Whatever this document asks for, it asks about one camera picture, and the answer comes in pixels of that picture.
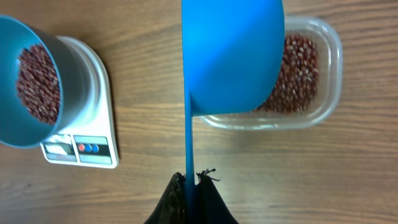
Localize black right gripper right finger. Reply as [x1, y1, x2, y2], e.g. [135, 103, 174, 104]
[195, 169, 238, 224]

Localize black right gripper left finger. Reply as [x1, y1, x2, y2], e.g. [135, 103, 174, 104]
[144, 172, 186, 224]

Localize blue plastic measuring scoop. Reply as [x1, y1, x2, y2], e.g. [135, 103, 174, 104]
[182, 0, 285, 223]

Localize white digital kitchen scale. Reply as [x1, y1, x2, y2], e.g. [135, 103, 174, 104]
[40, 35, 119, 169]

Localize teal metal bowl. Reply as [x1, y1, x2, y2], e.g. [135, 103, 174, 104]
[1, 16, 90, 148]

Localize red beans in bowl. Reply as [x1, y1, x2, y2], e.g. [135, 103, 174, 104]
[16, 44, 60, 125]

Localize clear plastic bean container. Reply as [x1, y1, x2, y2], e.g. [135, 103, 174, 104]
[201, 16, 343, 130]

